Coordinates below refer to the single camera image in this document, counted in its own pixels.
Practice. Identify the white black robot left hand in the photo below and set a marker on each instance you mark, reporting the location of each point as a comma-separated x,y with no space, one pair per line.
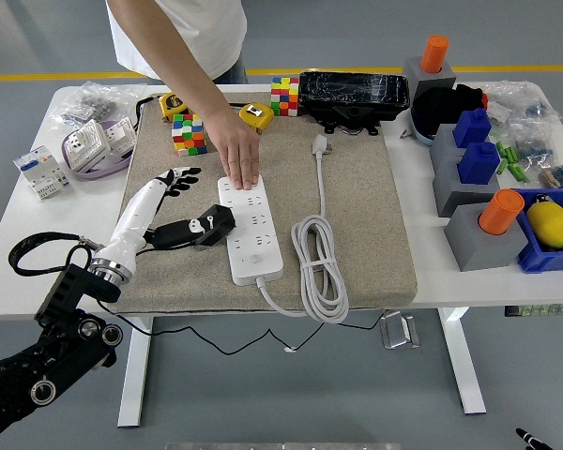
136,220

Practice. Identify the light blue bowl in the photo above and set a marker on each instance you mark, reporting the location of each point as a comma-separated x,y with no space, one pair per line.
420,133

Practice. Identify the yellow tape measure printed 5m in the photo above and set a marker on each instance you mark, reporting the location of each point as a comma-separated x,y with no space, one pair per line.
171,108

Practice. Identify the yellow tape measure silver clip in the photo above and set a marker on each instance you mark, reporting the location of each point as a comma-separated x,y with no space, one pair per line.
259,117

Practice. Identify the white wall socket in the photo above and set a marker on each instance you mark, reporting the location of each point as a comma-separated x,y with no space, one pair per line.
86,144
119,136

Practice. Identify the silver metal bracket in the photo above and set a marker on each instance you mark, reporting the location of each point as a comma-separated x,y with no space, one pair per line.
399,330

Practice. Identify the colourful puzzle cube stack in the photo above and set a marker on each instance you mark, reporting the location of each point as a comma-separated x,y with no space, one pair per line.
189,136
284,96

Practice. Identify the grey stepped holder block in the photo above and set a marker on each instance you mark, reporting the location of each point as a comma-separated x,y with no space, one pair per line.
445,187

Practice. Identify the white table leg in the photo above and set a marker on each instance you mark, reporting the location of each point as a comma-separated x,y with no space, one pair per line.
464,370
136,375

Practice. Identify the black wrapped box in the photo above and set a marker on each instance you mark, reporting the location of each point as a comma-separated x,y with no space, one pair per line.
352,91

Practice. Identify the small grey holder block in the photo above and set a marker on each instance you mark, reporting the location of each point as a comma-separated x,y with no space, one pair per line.
431,82

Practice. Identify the white power strip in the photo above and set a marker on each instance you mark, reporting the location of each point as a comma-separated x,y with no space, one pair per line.
253,234

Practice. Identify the small metal screw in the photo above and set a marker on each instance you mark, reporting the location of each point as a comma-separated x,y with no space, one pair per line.
406,134

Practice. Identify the yellow lemon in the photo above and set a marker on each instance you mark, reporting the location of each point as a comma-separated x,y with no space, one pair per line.
550,224

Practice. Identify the table control panel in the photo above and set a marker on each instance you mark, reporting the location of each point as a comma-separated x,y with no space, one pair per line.
539,310

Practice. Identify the blue peg block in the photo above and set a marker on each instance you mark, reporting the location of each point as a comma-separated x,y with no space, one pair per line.
478,163
471,127

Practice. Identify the person's right hand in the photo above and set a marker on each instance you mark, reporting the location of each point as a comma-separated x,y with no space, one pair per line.
239,154

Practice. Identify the clear bag of grey screws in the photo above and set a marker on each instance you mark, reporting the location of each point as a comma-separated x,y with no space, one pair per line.
91,105

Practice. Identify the large grey holder block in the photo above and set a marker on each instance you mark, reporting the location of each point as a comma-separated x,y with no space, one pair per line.
478,244

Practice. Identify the black power adapter plug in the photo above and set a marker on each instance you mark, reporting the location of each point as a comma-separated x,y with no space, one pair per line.
223,226

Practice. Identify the orange cylinder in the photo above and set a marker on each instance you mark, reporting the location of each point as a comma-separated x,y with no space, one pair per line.
501,212
434,51

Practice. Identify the person's right forearm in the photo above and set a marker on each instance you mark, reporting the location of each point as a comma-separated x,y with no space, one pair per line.
178,61

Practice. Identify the small black white toy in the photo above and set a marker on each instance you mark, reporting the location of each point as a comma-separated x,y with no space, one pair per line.
541,198

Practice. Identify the clear bag of white parts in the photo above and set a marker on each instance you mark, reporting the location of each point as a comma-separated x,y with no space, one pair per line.
521,105

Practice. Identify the green plastic anchor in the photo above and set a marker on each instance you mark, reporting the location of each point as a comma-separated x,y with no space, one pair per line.
513,154
512,169
500,149
502,167
507,154
521,173

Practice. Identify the small red cap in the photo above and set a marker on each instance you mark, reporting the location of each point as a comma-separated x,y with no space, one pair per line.
484,100

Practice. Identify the white circuit breaker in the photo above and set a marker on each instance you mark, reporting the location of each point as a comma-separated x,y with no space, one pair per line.
42,171

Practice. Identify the black cloth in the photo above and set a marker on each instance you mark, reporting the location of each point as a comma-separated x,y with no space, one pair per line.
436,108

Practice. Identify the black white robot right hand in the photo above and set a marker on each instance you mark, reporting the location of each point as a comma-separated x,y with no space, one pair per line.
532,441

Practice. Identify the clear bag of blue parts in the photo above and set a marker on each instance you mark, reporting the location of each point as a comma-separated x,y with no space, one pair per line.
535,149

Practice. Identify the blue plastic bin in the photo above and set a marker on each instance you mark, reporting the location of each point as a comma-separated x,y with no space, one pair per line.
539,262

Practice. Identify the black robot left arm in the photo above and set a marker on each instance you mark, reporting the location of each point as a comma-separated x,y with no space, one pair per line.
33,370

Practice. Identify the grey-brown mat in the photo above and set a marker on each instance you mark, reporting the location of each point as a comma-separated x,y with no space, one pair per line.
356,211

